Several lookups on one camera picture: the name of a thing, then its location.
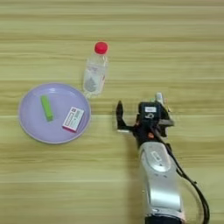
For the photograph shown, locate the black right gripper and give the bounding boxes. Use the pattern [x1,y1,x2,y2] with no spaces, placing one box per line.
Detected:
[115,100,175,149]

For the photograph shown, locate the clear bottle red cap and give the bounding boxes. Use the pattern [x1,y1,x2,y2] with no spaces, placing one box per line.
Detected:
[82,41,109,98]

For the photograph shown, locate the green rectangular block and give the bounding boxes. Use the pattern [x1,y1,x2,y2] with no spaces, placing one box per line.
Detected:
[39,94,55,123]

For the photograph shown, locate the small white pink box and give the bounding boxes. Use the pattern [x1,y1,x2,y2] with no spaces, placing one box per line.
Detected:
[61,106,86,134]

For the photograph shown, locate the purple round plate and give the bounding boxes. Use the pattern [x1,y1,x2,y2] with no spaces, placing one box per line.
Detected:
[17,82,92,145]

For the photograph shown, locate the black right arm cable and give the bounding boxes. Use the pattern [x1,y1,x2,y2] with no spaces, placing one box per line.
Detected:
[157,130,211,224]

